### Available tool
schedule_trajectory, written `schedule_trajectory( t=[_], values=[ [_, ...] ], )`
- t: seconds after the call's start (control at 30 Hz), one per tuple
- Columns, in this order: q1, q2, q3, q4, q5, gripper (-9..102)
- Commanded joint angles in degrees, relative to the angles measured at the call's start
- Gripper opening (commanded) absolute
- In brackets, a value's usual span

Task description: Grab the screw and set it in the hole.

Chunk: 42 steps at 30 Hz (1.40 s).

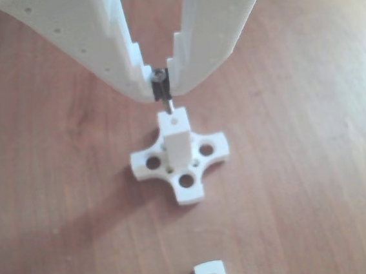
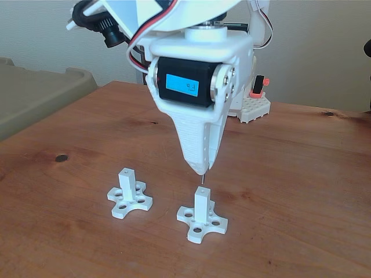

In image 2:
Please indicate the small metal screw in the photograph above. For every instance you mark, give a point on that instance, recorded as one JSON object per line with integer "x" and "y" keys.
{"x": 203, "y": 179}

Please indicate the orange and black clamp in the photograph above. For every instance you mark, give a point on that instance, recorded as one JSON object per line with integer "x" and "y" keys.
{"x": 258, "y": 87}

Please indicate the beige plastic bin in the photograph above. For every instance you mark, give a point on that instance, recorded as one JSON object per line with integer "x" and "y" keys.
{"x": 34, "y": 95}

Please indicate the person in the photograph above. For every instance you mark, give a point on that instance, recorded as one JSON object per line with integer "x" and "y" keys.
{"x": 368, "y": 47}

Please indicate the white studded base plate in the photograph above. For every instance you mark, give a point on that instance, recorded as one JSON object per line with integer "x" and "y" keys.
{"x": 255, "y": 108}

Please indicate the white cross-base post stand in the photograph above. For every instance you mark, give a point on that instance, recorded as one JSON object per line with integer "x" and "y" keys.
{"x": 201, "y": 202}
{"x": 126, "y": 185}

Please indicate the black camera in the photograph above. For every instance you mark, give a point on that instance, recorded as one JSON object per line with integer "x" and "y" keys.
{"x": 111, "y": 36}

